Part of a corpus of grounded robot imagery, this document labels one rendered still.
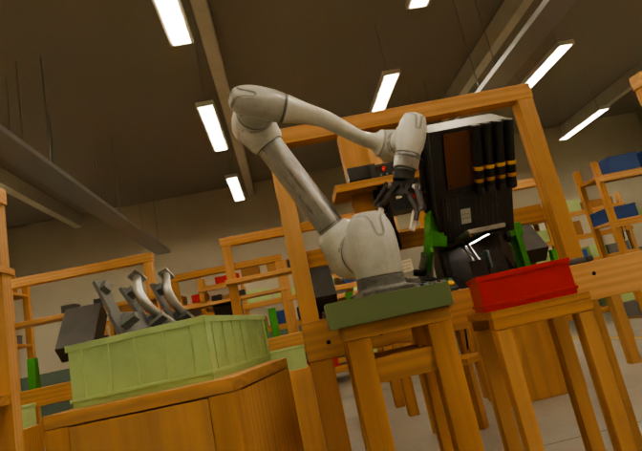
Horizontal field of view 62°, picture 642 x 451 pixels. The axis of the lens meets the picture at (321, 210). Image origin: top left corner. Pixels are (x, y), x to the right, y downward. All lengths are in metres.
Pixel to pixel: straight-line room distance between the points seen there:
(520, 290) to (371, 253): 0.53
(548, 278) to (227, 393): 1.10
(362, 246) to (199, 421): 0.69
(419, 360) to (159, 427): 0.73
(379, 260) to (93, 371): 0.88
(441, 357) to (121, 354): 0.89
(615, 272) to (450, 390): 1.05
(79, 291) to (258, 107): 11.64
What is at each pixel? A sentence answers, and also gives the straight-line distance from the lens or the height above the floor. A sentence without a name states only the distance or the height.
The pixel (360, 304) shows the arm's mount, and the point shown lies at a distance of 1.55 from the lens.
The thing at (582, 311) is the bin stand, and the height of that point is 0.74.
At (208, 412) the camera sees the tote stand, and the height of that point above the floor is 0.72.
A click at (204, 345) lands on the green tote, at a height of 0.88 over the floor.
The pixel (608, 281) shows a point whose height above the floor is 0.81.
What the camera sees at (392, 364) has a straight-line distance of 1.62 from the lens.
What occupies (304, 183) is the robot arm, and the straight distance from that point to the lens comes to 1.90.
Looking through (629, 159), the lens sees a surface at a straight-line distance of 7.90.
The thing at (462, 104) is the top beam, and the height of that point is 1.88.
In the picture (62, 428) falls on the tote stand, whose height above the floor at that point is 0.75.
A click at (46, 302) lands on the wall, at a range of 13.49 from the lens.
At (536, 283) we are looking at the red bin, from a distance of 1.93.
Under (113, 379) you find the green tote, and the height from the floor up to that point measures 0.84.
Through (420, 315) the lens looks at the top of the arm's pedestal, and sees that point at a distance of 1.61.
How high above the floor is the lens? 0.85
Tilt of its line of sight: 13 degrees up
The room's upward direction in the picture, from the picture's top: 12 degrees counter-clockwise
